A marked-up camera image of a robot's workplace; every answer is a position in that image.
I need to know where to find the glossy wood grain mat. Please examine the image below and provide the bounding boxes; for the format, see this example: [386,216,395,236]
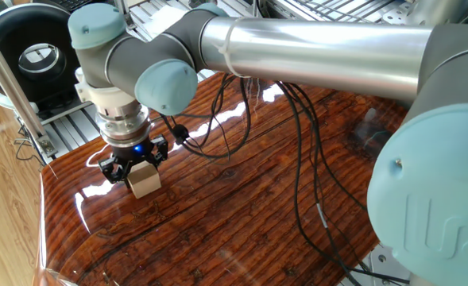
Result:
[33,70,410,286]

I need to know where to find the plain black cable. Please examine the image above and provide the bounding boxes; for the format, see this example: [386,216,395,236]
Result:
[292,83,368,212]

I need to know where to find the black round blower fan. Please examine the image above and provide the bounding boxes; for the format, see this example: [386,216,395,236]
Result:
[0,2,95,126]

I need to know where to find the thin black wires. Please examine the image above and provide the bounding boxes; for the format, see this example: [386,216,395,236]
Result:
[13,122,48,168]

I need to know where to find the silver slanted frame post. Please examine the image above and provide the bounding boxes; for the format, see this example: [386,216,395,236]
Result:
[0,17,59,159]

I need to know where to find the pale wooden cube block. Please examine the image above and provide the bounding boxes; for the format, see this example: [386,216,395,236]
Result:
[126,160,162,199]

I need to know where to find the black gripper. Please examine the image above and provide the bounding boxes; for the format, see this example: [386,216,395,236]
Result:
[98,133,169,190]

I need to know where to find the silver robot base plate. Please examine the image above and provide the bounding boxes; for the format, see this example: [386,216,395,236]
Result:
[370,242,412,286]

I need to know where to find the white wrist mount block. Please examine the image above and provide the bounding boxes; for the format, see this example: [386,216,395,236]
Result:
[74,66,136,109]

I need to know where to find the black cable silver connector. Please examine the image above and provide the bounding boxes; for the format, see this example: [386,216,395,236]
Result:
[275,81,412,285]

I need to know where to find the white zip tie loop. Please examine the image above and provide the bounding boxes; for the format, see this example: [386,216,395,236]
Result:
[217,16,250,79]

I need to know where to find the tangled black cable bundle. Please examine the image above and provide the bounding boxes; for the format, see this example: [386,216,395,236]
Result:
[158,71,253,160]

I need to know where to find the black keyboard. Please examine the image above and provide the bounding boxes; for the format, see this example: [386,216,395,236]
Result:
[49,0,118,13]

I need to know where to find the black cable white label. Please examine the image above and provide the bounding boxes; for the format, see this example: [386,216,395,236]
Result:
[283,83,364,286]

